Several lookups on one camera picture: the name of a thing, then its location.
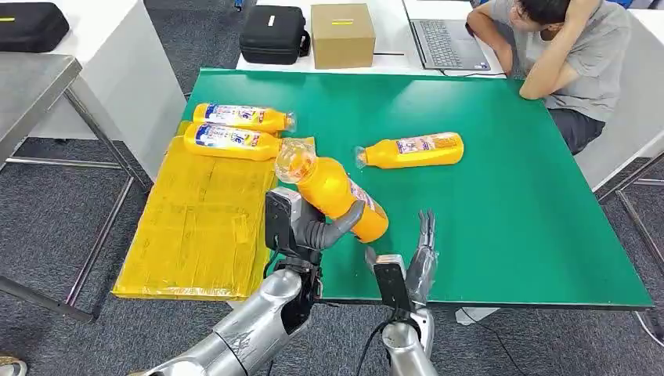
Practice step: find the orange drink bottle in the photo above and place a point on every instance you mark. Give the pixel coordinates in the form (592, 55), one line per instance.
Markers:
(269, 148)
(332, 192)
(384, 154)
(277, 122)

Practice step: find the yellow plastic sheet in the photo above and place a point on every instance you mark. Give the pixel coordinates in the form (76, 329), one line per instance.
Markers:
(202, 228)

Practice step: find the steel table frame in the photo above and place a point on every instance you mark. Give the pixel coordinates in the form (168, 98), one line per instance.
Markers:
(638, 228)

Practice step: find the person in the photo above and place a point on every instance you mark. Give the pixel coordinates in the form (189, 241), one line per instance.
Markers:
(591, 57)

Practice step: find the white desk with laptop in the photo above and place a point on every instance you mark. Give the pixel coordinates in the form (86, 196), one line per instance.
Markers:
(393, 31)

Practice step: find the brown cardboard box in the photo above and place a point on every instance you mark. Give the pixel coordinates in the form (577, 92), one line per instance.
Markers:
(343, 44)

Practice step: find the black case with white tag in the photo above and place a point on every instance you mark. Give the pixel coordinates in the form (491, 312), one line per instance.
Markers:
(274, 36)

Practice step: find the steel table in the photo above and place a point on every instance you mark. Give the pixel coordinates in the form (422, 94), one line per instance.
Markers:
(31, 88)

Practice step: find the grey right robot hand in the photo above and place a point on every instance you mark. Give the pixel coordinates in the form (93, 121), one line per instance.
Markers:
(423, 270)

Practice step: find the person's white shoe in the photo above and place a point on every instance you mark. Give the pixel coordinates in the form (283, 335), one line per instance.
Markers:
(13, 367)

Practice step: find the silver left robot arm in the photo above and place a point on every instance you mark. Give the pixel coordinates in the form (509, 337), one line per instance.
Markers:
(254, 332)

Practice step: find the green table mat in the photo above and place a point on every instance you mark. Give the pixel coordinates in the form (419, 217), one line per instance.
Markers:
(544, 197)

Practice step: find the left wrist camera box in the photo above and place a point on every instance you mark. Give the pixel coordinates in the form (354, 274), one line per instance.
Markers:
(277, 218)

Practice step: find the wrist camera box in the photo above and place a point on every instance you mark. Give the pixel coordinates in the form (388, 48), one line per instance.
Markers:
(277, 218)
(391, 283)

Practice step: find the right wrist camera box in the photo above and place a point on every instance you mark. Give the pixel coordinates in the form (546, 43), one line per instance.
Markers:
(391, 283)

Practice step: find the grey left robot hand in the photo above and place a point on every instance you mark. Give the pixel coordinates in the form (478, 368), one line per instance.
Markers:
(334, 229)

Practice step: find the white desk with panel side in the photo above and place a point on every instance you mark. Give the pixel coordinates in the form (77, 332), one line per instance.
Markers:
(129, 88)

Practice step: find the black case with yellow tag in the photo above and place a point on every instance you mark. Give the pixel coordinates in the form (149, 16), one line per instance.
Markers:
(31, 26)

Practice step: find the grey laptop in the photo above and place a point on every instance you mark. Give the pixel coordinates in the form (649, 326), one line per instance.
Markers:
(450, 46)

